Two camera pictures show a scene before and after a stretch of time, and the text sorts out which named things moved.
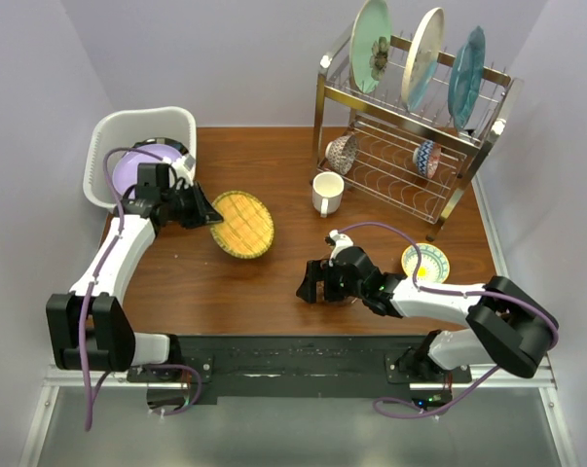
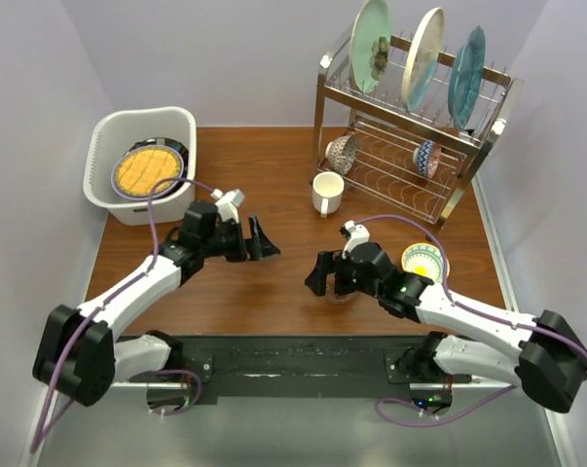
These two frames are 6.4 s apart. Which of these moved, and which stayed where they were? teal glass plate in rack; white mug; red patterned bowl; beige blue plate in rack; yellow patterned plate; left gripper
Moved: left gripper; yellow patterned plate
Stayed: white mug; beige blue plate in rack; teal glass plate in rack; red patterned bowl
